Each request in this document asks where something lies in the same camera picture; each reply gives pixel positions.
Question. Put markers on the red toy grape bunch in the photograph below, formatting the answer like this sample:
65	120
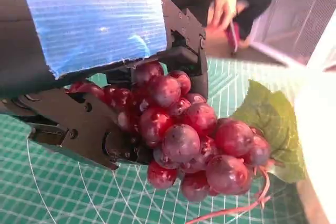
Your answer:
183	134

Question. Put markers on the white square plate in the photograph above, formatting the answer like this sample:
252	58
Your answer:
320	129

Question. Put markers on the person's left hand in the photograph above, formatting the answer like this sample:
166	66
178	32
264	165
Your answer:
225	6

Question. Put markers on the green cutting mat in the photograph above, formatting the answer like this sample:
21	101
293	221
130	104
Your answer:
65	190

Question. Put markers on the white mesh cabinet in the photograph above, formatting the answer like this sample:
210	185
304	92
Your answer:
288	24

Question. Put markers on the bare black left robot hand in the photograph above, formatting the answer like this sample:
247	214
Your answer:
92	16

